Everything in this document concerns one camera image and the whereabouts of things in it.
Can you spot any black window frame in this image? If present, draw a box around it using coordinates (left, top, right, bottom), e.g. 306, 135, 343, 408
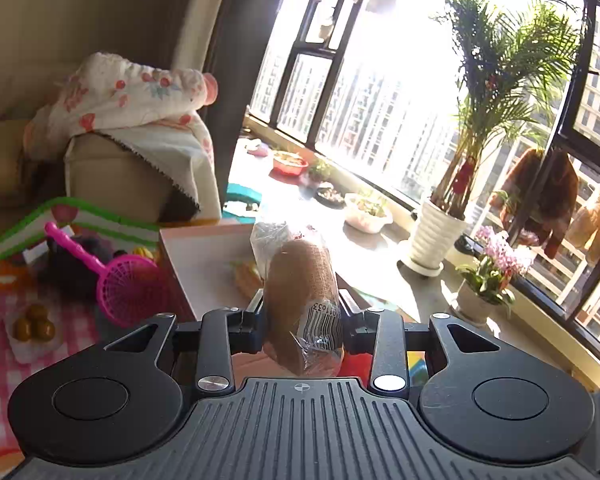
245, 0, 600, 367

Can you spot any pink toy strainer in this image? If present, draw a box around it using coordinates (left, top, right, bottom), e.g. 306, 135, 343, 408
44, 221, 168, 328

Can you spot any teal plastic object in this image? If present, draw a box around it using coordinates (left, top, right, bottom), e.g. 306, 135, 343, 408
224, 182, 262, 221

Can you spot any brown bread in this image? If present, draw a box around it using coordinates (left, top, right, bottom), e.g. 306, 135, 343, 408
250, 220, 345, 378

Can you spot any beige sofa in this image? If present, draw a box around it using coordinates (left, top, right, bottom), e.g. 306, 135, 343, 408
0, 62, 202, 241

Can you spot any white fruit tray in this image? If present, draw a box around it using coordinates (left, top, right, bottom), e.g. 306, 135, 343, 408
4, 302, 67, 364

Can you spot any dark planter bowl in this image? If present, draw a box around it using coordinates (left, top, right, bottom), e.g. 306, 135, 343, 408
314, 186, 347, 209

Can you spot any floral blanket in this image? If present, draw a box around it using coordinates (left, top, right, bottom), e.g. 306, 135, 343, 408
22, 51, 220, 161

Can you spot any black plush toy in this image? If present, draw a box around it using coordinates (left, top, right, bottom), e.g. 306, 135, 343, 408
37, 234, 127, 302

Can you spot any brown hanging garment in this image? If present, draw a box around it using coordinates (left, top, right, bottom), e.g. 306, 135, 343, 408
490, 147, 581, 260

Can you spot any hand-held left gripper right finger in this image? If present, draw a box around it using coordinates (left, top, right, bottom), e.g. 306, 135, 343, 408
339, 292, 501, 394

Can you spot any colourful play mat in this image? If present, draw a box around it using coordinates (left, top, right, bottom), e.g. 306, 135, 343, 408
0, 197, 431, 465

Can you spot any grey fringed cloth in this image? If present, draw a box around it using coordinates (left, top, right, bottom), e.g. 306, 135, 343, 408
95, 122, 224, 221

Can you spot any stone window ledge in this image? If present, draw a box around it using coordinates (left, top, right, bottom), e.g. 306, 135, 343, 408
230, 130, 600, 392

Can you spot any pink orchid in white pot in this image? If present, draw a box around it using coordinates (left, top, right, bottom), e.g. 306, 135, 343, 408
452, 225, 537, 326

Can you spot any dark curtain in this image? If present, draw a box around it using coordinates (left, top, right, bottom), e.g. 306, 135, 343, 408
202, 0, 301, 206

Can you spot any red planter bowl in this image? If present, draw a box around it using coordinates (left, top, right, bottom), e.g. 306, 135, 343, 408
271, 151, 310, 177

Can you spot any small green potted plant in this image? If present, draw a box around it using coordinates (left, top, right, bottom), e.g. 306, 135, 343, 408
307, 159, 333, 187

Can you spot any white planter with sprouts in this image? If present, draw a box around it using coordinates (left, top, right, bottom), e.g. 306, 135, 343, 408
343, 191, 394, 234

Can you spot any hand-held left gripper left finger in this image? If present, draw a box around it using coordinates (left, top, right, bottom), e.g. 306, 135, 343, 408
105, 293, 266, 395

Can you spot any palm plant in white pot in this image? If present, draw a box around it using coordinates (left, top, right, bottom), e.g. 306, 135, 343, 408
399, 0, 588, 278

